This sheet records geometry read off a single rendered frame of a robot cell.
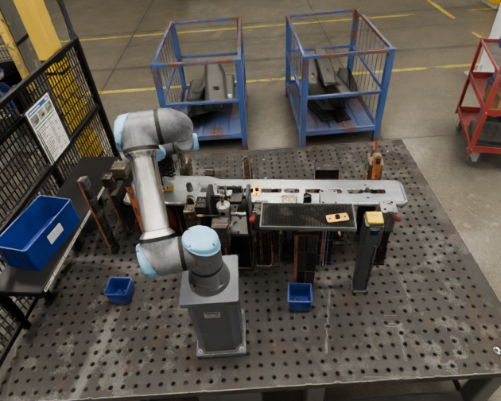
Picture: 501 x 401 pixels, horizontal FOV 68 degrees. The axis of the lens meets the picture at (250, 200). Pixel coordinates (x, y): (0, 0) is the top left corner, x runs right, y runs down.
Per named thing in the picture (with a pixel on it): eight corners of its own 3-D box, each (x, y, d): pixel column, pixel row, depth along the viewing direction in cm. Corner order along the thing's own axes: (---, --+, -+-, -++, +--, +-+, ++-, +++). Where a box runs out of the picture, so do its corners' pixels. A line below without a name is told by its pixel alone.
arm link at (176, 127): (190, 99, 119) (196, 130, 167) (155, 104, 118) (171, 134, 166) (196, 134, 119) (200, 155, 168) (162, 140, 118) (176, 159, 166)
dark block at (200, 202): (219, 256, 195) (207, 196, 167) (217, 266, 190) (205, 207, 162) (209, 255, 195) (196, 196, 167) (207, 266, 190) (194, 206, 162)
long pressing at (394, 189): (399, 177, 188) (400, 175, 187) (409, 208, 172) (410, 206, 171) (134, 176, 202) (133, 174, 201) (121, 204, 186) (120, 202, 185)
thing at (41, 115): (71, 142, 202) (47, 88, 181) (52, 168, 186) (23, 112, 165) (68, 142, 202) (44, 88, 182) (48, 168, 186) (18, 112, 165)
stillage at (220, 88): (184, 99, 478) (168, 21, 414) (246, 95, 476) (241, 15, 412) (171, 154, 389) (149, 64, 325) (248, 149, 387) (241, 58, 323)
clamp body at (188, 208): (211, 250, 199) (201, 197, 174) (208, 267, 190) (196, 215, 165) (195, 249, 200) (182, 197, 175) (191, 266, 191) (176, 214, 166)
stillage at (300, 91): (285, 95, 471) (285, 13, 407) (348, 89, 471) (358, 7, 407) (300, 149, 383) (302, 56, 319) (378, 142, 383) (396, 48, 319)
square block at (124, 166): (145, 208, 226) (129, 160, 202) (141, 218, 220) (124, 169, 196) (133, 208, 227) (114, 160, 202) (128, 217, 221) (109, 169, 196)
